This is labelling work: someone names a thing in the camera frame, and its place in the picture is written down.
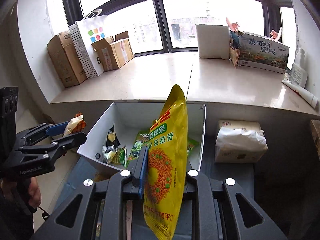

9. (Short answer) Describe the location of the left hand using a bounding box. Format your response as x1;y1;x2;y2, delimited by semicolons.
1;177;41;209

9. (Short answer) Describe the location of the blue table cloth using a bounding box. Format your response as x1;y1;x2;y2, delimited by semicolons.
56;135;254;239

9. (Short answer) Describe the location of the beige checkered pastry packet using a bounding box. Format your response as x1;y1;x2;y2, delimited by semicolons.
63;112;87;137

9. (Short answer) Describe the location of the yellow spicy strip bag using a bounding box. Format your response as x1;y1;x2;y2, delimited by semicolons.
143;85;188;239

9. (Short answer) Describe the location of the white tube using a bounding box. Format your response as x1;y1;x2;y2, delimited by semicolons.
281;80;318;109

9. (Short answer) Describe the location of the white spray bottle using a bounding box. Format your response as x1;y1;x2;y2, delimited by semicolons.
289;48;308;88

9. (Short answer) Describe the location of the white colour-squares paper bag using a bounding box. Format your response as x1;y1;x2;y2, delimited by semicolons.
70;9;107;79

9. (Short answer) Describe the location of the green striped snack bag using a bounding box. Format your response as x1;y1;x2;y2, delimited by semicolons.
111;146;127;167

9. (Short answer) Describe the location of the large brown cardboard box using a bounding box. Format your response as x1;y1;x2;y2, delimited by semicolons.
47;31;87;88

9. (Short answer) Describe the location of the black silver snack bag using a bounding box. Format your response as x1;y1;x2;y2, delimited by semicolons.
102;125;120;164

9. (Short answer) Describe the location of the printed landscape gift box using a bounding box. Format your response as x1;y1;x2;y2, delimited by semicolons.
229;31;289;74

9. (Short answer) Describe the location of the white foam box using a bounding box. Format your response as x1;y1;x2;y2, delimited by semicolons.
196;24;230;60

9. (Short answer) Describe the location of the green seaweed snack bag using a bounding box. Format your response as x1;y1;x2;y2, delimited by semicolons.
126;131;149;167

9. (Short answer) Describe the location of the gold yellow chip bag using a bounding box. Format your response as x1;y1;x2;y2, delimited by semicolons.
187;137;200;156

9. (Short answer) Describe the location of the small woven basket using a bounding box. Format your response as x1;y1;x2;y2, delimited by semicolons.
230;46;240;68

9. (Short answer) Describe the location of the tissue pack in plastic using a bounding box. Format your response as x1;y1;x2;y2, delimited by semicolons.
214;120;268;164

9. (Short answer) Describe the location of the polka dot paper bag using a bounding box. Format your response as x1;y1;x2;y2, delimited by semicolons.
69;20;104;79

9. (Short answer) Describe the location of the small open cardboard box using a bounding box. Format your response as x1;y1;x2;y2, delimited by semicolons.
92;31;135;72

